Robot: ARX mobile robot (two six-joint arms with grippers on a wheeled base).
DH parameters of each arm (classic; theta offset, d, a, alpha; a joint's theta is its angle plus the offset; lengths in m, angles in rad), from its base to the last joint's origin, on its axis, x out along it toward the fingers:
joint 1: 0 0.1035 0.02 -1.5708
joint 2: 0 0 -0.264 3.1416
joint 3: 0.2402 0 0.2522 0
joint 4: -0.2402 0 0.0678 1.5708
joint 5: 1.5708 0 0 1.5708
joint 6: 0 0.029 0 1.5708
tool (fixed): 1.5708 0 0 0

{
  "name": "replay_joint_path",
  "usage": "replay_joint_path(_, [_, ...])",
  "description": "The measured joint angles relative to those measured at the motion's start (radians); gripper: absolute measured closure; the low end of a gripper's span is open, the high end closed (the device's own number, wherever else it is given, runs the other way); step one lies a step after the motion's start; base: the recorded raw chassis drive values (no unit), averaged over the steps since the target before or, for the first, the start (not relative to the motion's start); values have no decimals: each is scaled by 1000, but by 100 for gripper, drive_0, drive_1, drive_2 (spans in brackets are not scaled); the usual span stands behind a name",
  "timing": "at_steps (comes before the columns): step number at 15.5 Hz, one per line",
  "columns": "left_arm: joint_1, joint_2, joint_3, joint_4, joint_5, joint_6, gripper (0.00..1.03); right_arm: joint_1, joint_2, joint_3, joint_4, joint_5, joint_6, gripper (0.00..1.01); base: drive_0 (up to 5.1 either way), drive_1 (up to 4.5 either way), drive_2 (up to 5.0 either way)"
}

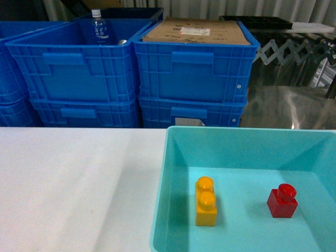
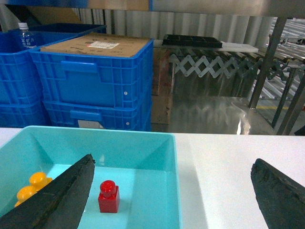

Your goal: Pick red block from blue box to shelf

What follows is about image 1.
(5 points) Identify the red one-stud toy block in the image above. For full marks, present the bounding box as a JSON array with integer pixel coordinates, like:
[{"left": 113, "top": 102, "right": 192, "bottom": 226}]
[{"left": 267, "top": 183, "right": 298, "bottom": 218}]

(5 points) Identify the yellow two-stud toy block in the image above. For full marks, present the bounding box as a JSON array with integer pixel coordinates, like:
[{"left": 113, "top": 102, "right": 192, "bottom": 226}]
[{"left": 195, "top": 176, "right": 217, "bottom": 227}]

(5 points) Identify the lower right blue crate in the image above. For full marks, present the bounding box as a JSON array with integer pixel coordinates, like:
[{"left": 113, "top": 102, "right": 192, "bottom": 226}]
[{"left": 139, "top": 97, "right": 247, "bottom": 128}]

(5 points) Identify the blue crate with cardboard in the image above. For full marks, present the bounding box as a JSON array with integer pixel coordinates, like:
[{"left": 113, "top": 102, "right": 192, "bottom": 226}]
[{"left": 134, "top": 21, "right": 260, "bottom": 103}]

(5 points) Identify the teal plastic tray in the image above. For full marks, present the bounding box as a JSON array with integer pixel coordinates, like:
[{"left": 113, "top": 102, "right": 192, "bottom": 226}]
[{"left": 150, "top": 126, "right": 335, "bottom": 251}]

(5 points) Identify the silver metal can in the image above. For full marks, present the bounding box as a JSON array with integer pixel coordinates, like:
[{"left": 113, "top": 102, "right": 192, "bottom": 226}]
[{"left": 118, "top": 39, "right": 127, "bottom": 45}]

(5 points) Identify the brown cardboard sheet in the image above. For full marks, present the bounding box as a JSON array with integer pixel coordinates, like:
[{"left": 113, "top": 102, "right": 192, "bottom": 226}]
[{"left": 142, "top": 17, "right": 250, "bottom": 45}]

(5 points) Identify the blue crate with bottle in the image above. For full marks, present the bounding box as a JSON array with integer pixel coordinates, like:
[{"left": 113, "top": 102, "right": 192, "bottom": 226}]
[{"left": 6, "top": 19, "right": 152, "bottom": 102}]

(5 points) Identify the clear plastic water bottle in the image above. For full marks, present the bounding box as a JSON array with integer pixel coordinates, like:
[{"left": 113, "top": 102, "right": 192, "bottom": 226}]
[{"left": 91, "top": 9, "right": 110, "bottom": 45}]

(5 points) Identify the lower middle blue crate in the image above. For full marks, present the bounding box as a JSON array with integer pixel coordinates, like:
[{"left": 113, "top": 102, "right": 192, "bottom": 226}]
[{"left": 29, "top": 98, "right": 140, "bottom": 128}]

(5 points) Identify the black plastic tray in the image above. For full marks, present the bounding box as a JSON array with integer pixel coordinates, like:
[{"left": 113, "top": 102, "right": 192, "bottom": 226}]
[{"left": 218, "top": 15, "right": 293, "bottom": 30}]

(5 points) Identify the far left lower blue crate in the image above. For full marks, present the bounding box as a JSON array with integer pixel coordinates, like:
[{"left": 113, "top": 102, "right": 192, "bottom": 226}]
[{"left": 1, "top": 99, "right": 43, "bottom": 127}]

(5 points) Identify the far left upper blue crate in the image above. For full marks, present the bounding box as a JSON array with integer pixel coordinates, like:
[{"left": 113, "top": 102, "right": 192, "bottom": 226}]
[{"left": 1, "top": 21, "right": 64, "bottom": 105}]

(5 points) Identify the white foam board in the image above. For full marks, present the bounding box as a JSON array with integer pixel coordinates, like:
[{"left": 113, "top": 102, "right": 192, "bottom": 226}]
[{"left": 283, "top": 22, "right": 335, "bottom": 34}]

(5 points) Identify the grey scissor lattice conveyor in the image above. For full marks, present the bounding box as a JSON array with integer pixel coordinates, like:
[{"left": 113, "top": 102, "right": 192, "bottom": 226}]
[{"left": 254, "top": 34, "right": 335, "bottom": 66}]

